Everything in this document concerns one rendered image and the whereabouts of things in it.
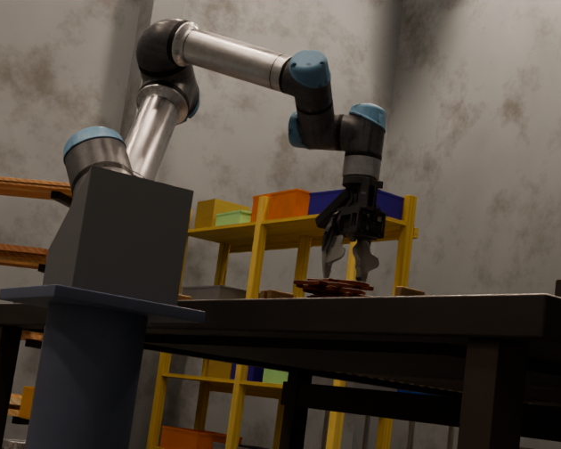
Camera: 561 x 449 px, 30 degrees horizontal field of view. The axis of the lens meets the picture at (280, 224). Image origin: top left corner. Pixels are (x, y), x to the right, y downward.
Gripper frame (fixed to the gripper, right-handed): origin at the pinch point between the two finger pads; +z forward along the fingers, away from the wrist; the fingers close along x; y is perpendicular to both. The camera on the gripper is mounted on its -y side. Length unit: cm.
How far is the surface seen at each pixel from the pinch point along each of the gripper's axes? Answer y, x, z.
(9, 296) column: -10, -63, 14
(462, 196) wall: -537, 540, -185
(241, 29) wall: -667, 353, -321
